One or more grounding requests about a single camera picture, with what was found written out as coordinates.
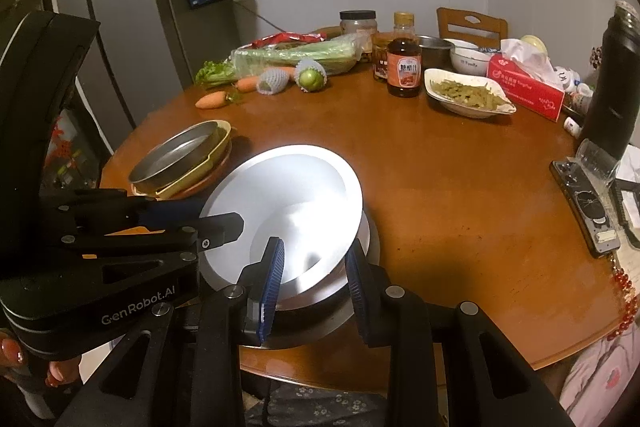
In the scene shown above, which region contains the black cable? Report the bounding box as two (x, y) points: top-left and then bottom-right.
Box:
(232, 2), (286, 32)

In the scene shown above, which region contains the black strap holder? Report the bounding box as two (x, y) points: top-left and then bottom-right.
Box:
(610, 179), (640, 250)

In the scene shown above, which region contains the white paper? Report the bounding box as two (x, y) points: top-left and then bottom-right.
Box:
(615, 157), (640, 188)

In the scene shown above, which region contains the crumpled white tissue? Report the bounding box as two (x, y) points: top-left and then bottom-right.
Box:
(500, 38), (553, 80)

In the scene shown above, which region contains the fruit in white foam net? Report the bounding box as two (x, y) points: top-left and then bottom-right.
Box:
(256, 67), (291, 96)

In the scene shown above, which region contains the brown sauce bottle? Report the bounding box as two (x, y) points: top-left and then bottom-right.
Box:
(386, 12), (423, 98)

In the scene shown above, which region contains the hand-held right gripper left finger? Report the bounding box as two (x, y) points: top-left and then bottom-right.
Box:
(52, 236), (286, 427)

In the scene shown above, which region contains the yellow shell-shaped plate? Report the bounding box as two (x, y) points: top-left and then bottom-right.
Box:
(155, 121), (235, 200)

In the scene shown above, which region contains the white dish of pickled greens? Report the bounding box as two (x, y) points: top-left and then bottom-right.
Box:
(424, 68), (517, 119)

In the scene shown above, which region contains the glass door cabinet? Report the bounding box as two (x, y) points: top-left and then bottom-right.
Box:
(40, 72), (116, 202)

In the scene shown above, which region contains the glass jar red label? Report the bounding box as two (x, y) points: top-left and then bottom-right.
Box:
(371, 32), (396, 82)

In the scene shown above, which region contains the steel bowl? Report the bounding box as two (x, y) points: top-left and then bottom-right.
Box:
(240, 227), (382, 350)

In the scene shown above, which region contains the clear glass cup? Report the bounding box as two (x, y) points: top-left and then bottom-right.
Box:
(575, 139), (621, 185)

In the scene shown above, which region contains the white bowl blue print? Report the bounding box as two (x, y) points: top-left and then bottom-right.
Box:
(449, 47), (493, 76)

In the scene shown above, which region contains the green fruit in foam net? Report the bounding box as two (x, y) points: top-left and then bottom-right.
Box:
(295, 58), (328, 92)

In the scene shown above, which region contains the red tissue box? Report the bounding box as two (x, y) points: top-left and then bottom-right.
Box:
(486, 53), (566, 122)

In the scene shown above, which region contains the red snack packet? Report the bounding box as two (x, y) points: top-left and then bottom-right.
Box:
(249, 32), (328, 50)

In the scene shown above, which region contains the bagged celery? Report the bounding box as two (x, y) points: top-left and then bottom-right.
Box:
(194, 33), (373, 88)

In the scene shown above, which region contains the cracked black phone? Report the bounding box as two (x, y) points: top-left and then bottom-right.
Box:
(550, 159), (622, 258)

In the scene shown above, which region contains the pink garment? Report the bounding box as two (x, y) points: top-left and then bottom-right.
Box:
(559, 337), (640, 418)

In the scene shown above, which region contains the plastic jar black lid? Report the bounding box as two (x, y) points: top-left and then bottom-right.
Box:
(339, 10), (377, 36)

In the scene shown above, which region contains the white pill bottle blue print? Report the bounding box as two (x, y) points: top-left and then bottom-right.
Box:
(552, 66), (581, 90)

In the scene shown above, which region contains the person's left hand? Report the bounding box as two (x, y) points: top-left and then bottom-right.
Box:
(0, 332), (83, 390)

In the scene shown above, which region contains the dark floral cloth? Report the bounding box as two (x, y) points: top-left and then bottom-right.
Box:
(245, 382), (396, 427)

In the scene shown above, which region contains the grey refrigerator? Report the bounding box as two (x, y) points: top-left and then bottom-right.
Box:
(52, 0), (251, 152)

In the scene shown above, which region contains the shallow steel plate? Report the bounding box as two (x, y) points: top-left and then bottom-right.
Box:
(128, 120), (227, 186)

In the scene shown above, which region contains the black thermos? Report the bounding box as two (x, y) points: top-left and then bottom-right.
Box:
(579, 0), (640, 160)

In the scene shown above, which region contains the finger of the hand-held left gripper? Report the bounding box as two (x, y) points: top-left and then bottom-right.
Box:
(50, 189), (211, 228)
(60, 213), (246, 288)

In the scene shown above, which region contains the steel pot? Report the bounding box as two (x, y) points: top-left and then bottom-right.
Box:
(417, 35), (456, 68)

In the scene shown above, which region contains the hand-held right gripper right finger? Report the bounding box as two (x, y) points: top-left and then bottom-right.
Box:
(344, 243), (576, 427)

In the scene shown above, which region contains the red bead string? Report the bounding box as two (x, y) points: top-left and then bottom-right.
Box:
(607, 254), (640, 340)

